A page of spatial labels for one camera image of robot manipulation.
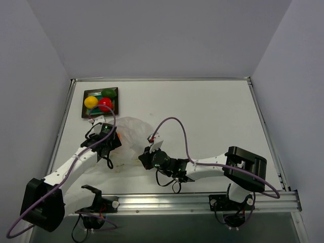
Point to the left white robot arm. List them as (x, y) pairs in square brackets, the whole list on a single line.
[(49, 200)]

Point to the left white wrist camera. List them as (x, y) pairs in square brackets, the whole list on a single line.
[(96, 120)]

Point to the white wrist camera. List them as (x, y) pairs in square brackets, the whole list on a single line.
[(96, 120), (155, 142)]

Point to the aluminium front rail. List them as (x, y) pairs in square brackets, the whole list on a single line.
[(197, 203)]

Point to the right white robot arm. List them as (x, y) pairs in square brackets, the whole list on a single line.
[(246, 170)]

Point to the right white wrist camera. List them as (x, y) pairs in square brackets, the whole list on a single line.
[(155, 142)]

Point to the green fake lime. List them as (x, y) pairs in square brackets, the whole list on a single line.
[(109, 93)]

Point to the translucent plastic bag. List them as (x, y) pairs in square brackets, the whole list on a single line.
[(134, 133)]

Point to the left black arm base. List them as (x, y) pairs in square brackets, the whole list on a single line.
[(92, 206)]

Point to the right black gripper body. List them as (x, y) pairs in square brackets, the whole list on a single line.
[(145, 160)]

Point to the red fake fruit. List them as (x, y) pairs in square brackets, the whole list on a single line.
[(105, 104)]

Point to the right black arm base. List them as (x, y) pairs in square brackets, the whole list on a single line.
[(230, 213)]

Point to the square teal brown-rimmed plate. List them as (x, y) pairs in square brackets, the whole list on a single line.
[(96, 112)]

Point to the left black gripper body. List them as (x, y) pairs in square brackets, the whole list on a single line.
[(115, 141)]

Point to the yellow fake lemon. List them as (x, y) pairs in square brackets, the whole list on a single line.
[(90, 102)]

